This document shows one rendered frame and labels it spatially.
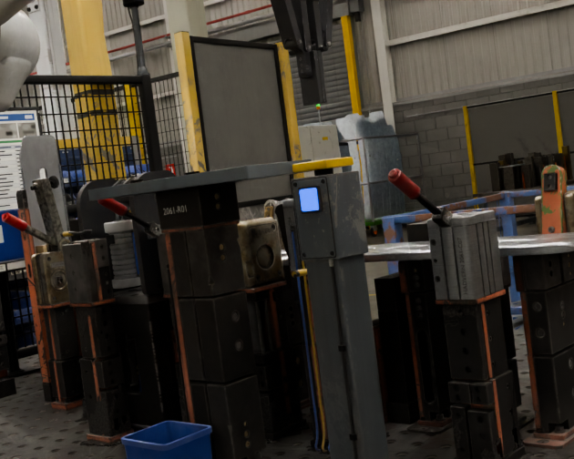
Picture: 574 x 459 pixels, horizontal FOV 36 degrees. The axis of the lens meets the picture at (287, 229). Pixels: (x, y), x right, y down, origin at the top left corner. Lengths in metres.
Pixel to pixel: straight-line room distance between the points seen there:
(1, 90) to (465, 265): 0.77
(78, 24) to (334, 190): 1.87
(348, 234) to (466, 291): 0.19
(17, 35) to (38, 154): 0.91
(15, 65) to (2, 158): 1.16
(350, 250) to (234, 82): 3.93
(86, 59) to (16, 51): 1.42
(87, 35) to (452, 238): 1.89
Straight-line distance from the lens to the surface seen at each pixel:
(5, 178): 2.61
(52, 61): 6.77
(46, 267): 1.99
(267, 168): 1.21
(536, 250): 1.30
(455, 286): 1.24
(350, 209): 1.16
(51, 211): 2.01
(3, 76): 1.46
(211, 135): 4.82
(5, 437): 1.89
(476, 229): 1.24
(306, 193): 1.15
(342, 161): 1.17
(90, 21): 2.92
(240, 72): 5.10
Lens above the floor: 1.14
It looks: 3 degrees down
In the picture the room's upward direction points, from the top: 7 degrees counter-clockwise
